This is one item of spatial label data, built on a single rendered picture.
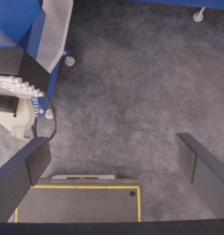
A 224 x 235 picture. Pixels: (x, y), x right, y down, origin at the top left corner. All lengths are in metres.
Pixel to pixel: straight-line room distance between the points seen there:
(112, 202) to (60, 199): 0.39
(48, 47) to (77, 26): 1.15
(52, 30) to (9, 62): 0.38
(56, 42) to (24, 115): 0.42
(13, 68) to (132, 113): 1.21
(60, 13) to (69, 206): 1.28
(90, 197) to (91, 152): 0.47
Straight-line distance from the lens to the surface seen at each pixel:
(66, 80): 1.84
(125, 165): 1.66
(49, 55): 0.96
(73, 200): 1.41
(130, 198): 1.36
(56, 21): 1.06
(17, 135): 0.98
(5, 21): 0.71
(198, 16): 2.22
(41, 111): 1.64
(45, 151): 0.17
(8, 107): 0.98
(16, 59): 0.72
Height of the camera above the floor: 1.64
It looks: 82 degrees down
